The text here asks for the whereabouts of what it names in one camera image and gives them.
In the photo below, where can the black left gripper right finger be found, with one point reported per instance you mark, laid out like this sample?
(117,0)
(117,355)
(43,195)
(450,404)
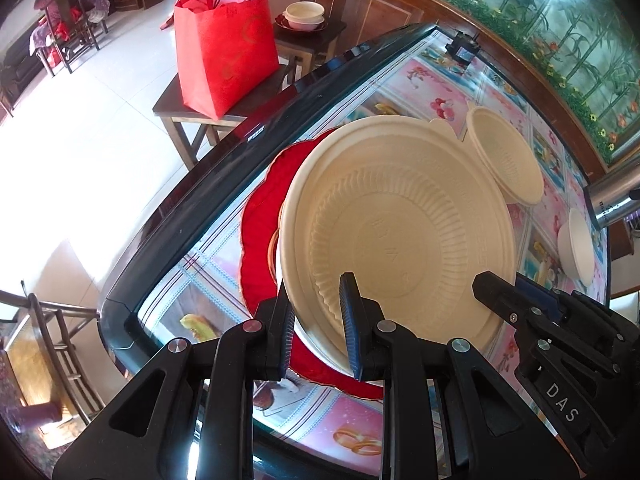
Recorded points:
(444,403)

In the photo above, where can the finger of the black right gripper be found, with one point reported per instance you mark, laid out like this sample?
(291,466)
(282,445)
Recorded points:
(510,299)
(548,300)

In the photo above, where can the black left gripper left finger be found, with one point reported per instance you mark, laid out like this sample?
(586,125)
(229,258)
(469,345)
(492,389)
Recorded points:
(188,393)

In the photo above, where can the cream ribbed deep bowl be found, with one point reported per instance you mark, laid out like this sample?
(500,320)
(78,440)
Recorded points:
(505,154)

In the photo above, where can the small red gold-rimmed plate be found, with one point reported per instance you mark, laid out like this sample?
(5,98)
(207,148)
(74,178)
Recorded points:
(273,258)

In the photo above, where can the cream ribbed plate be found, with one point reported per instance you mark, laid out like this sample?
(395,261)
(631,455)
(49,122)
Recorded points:
(412,214)

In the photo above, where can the stacked bowls on side table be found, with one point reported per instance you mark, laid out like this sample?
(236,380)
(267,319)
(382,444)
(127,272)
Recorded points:
(302,16)

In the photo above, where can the stainless steel kettle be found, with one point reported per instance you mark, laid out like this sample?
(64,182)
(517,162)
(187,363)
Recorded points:
(615,196)

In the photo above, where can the large red glass plate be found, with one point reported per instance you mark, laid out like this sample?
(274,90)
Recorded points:
(260,219)

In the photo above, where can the dark wooden stool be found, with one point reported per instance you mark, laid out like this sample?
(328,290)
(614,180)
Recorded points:
(188,127)

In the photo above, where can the small black motor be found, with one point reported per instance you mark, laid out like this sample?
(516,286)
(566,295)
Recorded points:
(463,48)

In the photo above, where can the red gift bag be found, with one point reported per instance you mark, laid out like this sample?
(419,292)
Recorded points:
(224,49)

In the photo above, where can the small wooden side table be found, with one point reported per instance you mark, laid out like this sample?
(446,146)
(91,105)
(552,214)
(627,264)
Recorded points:
(303,50)

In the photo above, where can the wooden chair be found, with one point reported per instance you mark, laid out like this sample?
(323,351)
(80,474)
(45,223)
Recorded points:
(68,29)

